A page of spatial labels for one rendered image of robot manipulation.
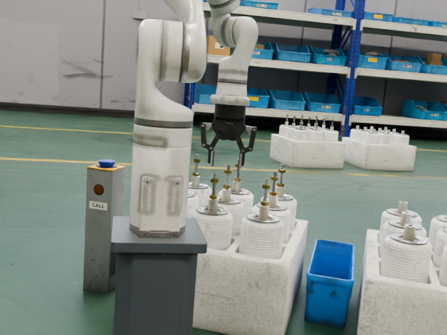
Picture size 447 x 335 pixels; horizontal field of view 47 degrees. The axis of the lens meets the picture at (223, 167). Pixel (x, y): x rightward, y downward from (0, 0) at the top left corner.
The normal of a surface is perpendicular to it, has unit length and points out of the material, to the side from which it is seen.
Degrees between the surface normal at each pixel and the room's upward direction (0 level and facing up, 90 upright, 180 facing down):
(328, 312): 92
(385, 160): 90
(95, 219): 90
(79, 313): 0
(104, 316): 0
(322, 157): 90
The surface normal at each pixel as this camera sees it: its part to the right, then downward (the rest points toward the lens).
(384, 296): -0.27, 0.14
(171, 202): 0.18, 0.18
